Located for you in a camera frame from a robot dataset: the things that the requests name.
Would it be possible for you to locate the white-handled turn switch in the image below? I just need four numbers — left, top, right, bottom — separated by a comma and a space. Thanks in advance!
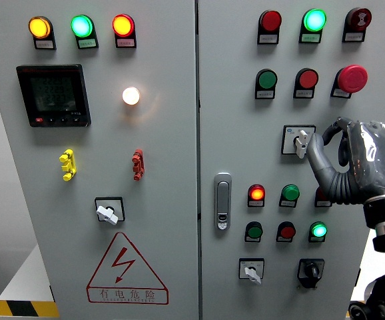
238, 257, 266, 285
280, 125, 316, 159
94, 197, 126, 226

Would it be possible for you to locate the large red stop button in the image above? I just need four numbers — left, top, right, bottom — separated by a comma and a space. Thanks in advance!
330, 64, 369, 99

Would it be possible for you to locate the green push button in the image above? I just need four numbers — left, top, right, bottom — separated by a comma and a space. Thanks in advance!
244, 221, 264, 243
278, 184, 300, 209
254, 68, 278, 100

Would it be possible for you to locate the green lit indicator lamp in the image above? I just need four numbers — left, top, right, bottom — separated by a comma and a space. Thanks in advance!
70, 14, 99, 50
298, 8, 328, 45
308, 221, 328, 243

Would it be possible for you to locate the white cabinet plinth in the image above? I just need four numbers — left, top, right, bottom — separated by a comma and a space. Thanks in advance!
350, 228, 385, 303
0, 245, 55, 304

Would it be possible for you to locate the red-orange lit indicator lamp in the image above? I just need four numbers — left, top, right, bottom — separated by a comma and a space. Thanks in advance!
111, 13, 137, 49
247, 183, 266, 209

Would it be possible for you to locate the pale grey cabinet door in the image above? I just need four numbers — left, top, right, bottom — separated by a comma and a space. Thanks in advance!
0, 0, 200, 320
197, 0, 385, 320

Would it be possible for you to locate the red and black buzzer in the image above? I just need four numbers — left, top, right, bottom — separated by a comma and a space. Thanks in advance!
342, 7, 372, 43

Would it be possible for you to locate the silver door lock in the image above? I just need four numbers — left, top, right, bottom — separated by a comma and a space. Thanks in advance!
213, 172, 232, 231

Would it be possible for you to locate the red indicator lamp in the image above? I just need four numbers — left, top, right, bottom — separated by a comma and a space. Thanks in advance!
256, 9, 283, 45

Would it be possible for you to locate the white glowing lamp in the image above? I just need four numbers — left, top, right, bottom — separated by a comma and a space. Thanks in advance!
122, 86, 141, 106

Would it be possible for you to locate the red warning triangle sign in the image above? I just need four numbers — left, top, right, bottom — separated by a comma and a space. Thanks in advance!
85, 232, 170, 305

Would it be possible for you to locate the black digital display meter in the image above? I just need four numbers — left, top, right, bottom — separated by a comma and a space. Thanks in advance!
15, 63, 92, 128

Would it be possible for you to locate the yellow indicator lamp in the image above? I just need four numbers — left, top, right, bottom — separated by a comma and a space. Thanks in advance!
28, 15, 57, 51

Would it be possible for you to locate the black-handled turn switch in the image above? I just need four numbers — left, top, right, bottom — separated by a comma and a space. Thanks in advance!
296, 258, 326, 290

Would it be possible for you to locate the white-handled turn switch, small plate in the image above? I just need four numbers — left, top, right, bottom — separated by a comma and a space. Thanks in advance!
238, 257, 266, 285

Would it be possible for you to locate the small red handle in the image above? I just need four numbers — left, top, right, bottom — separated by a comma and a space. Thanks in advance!
131, 149, 146, 182

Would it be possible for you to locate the white-handled turn switch, plain plate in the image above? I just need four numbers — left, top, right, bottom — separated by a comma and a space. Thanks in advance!
94, 197, 126, 226

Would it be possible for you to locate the small yellow handle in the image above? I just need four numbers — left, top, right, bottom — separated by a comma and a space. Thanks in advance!
59, 149, 77, 182

